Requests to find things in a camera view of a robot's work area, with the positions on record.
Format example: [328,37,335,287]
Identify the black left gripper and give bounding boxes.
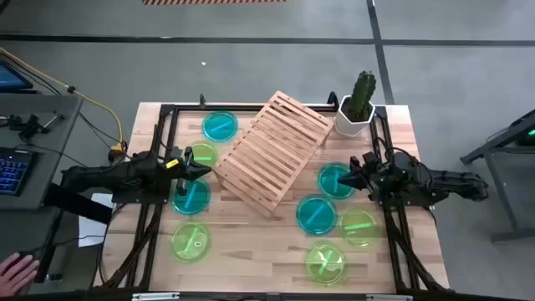
[166,145,212,197]

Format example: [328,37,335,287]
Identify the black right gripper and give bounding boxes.
[337,155,392,204]

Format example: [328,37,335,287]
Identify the green translucent plastic plate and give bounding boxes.
[170,222,211,263]
[304,242,348,287]
[339,208,380,247]
[188,140,219,168]

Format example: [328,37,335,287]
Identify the teal translucent plastic plate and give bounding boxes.
[171,178,211,217]
[201,110,240,144]
[295,194,339,236]
[317,162,356,201]

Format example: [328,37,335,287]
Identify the wooden slatted shelf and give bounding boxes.
[212,90,335,218]

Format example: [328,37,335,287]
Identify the white hexagonal plant pot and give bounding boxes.
[333,94,376,138]

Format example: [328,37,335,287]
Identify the green cactus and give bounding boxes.
[348,69,377,123]

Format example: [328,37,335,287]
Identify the black flat bar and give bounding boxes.
[43,182,114,226]

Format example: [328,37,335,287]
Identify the white paper sheet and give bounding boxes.
[78,192,115,248]

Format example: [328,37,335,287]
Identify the grey side desk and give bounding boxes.
[0,207,64,296]
[0,94,84,210]

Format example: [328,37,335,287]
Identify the black clamp tool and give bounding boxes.
[7,110,67,142]

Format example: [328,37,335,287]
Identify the black device with green light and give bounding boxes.
[516,123,535,147]

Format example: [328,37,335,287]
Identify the black backlit keyboard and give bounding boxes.
[0,146,38,196]

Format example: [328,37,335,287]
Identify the lit computer screen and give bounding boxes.
[0,60,34,94]

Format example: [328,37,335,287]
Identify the person's hand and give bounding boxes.
[0,252,42,298]

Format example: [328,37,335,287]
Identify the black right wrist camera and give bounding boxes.
[361,150,380,168]

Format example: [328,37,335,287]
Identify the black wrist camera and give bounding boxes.
[361,150,380,168]
[168,145,186,163]

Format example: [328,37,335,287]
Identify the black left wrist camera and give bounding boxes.
[168,145,186,163]

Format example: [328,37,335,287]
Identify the black aluminium table frame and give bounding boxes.
[94,90,451,293]

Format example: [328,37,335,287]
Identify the silver metal bracket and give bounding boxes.
[132,292,181,301]
[366,294,413,301]

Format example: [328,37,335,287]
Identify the grey metal desk frame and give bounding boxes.
[459,108,535,244]

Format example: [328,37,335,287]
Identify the yellow cable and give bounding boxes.
[0,46,127,152]

